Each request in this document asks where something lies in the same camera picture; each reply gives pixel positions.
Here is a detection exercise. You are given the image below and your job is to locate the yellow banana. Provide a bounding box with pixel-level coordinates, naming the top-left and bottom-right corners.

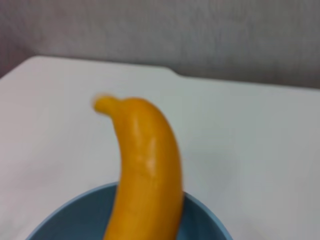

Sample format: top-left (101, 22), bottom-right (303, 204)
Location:
top-left (91, 91), bottom-right (186, 240)

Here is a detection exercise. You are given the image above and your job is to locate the blue plastic bowl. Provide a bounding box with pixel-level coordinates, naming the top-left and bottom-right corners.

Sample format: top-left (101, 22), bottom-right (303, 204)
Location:
top-left (24, 181), bottom-right (234, 240)

